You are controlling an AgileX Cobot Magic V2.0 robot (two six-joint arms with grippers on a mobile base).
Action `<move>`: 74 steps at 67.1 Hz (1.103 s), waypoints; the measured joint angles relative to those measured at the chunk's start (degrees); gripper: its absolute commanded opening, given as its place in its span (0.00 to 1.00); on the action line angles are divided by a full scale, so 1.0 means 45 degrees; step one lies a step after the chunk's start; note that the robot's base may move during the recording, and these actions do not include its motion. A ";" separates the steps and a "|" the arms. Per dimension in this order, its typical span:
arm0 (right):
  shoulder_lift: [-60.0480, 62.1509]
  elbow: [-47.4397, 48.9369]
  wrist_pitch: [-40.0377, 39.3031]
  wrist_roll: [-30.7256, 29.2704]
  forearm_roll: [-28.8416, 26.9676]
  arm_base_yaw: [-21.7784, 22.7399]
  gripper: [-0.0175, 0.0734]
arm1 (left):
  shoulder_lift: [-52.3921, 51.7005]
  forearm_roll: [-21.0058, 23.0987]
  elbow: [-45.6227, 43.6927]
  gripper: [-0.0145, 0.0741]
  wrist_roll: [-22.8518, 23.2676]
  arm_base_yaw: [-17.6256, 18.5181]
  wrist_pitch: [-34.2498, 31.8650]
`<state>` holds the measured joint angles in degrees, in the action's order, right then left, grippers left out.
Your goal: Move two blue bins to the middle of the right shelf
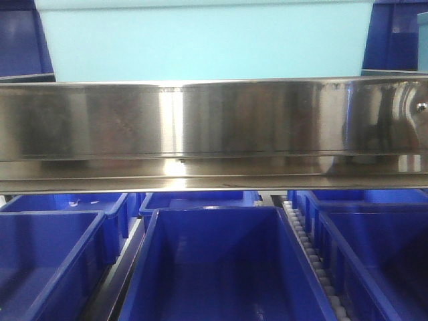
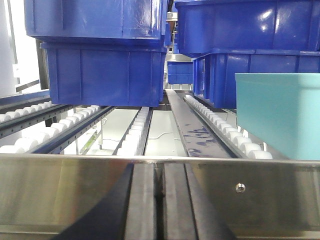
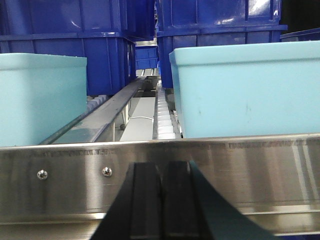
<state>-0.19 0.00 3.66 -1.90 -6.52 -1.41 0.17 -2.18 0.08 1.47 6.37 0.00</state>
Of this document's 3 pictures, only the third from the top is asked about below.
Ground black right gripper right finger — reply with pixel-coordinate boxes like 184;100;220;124
162;161;277;240

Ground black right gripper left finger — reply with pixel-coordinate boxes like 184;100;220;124
91;162;162;240

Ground light blue bin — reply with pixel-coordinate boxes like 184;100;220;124
169;40;320;138
0;53;87;147

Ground roller conveyor track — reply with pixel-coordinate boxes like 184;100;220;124
152;79;182;140

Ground dark blue crate left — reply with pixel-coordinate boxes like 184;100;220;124
0;0;155;96

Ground dark blue crate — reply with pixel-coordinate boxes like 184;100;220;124
155;0;288;88
0;0;155;96

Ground dark blue crate right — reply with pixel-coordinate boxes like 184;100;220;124
155;0;288;88

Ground shelf rail screw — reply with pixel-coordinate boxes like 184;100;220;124
101;166;113;178
37;169;49;181

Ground stainless steel shelf rail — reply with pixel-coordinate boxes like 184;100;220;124
0;134;320;240

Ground white cable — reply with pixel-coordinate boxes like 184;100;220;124
128;115;154;124

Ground grey divider rail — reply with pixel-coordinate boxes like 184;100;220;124
40;76;147;145

